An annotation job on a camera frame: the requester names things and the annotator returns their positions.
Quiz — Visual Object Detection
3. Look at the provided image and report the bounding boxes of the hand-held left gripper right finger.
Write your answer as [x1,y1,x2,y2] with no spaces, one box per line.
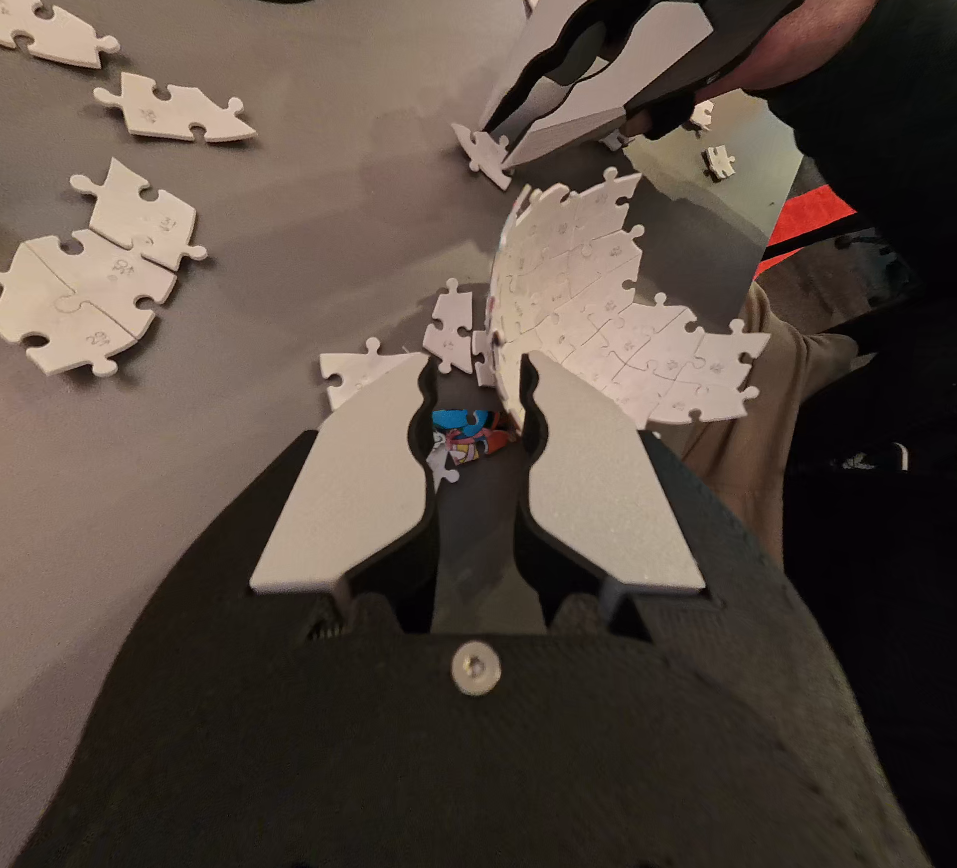
[516,352,709,622]

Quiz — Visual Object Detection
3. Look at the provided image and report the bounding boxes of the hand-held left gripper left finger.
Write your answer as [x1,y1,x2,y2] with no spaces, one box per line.
[249,352,442,618]

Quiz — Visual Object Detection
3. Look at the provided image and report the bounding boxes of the partly built puzzle ball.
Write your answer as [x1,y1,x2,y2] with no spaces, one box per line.
[471,169,773,429]

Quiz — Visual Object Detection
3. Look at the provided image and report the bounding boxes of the person's right forearm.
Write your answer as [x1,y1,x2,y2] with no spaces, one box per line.
[748,0,957,271]

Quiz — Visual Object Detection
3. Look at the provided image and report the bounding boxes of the colourful puzzle piece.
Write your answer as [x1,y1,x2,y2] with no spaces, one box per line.
[431,409,518,467]

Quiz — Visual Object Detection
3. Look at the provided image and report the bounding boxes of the joined white puzzle pieces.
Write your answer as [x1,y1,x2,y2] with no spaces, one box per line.
[0,228,180,377]

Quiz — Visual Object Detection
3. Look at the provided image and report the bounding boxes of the person's right hand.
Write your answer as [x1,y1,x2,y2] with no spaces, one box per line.
[624,0,888,140]

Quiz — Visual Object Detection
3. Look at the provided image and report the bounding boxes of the red chair part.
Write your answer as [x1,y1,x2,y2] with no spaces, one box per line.
[761,183,858,263]

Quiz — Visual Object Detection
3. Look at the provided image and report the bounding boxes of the black chair base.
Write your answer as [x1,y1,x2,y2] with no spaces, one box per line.
[755,225,924,334]

